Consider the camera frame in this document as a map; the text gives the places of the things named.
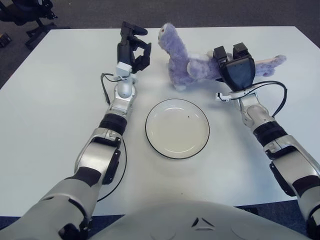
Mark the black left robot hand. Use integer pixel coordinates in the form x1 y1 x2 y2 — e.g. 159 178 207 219
116 21 153 75

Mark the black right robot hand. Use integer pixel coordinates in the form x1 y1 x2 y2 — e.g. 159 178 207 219
212 42 257 92

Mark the purple plush bunny doll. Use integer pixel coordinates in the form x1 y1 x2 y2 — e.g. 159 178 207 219
157 22 288 91

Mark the white plate black rim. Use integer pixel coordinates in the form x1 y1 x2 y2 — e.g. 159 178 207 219
144 98 211 160

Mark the black office chair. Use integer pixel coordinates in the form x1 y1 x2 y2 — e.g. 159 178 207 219
0 0 71 50

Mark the small box on floor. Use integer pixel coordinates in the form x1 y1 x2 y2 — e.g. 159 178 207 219
0 33 12 48

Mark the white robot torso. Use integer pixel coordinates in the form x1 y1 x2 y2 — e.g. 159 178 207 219
92 199 311 240

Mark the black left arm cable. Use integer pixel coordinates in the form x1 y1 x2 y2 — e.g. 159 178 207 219
96 72 128 203

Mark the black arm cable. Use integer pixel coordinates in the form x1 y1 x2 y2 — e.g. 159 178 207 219
96 72 128 203
217 79 288 118

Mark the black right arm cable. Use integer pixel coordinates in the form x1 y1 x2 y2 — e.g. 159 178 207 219
217 79 288 118

